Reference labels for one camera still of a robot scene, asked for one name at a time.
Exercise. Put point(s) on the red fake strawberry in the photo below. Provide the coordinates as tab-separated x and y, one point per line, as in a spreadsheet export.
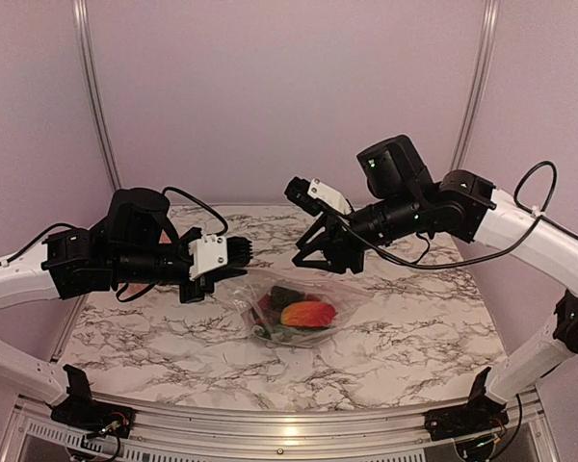
265	304

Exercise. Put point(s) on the clear zip top bag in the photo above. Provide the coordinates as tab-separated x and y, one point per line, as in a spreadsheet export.
242	293

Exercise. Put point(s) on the dark fake avocado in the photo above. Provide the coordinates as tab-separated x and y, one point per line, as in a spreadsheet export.
281	297

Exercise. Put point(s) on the aluminium frame post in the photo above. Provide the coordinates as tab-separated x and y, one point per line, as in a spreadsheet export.
478	82
84	39

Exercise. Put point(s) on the right aluminium frame post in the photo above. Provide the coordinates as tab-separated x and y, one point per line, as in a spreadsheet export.
478	82

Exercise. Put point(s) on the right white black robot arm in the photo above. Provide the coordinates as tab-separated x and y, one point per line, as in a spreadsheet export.
465	206

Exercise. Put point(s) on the pink plastic basket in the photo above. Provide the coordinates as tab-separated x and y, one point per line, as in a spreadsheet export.
132	289

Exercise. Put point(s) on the front aluminium rail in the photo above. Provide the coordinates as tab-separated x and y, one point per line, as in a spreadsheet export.
168	432

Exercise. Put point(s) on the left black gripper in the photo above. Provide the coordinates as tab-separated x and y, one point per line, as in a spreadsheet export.
220	274

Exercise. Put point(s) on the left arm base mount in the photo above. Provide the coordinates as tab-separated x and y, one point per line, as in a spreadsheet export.
97	418

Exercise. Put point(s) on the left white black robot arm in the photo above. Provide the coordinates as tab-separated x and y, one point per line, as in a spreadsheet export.
23	280

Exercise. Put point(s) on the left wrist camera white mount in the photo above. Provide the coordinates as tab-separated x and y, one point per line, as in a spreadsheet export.
211	252

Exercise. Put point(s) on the left aluminium frame post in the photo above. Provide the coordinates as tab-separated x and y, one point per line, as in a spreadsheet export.
84	39

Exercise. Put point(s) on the green fake cucumber slices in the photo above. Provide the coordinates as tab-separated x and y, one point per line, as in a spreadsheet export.
284	335

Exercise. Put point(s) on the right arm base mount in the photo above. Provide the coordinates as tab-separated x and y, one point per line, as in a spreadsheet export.
461	420

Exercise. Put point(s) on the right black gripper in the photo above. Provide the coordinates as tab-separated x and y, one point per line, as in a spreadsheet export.
343	255

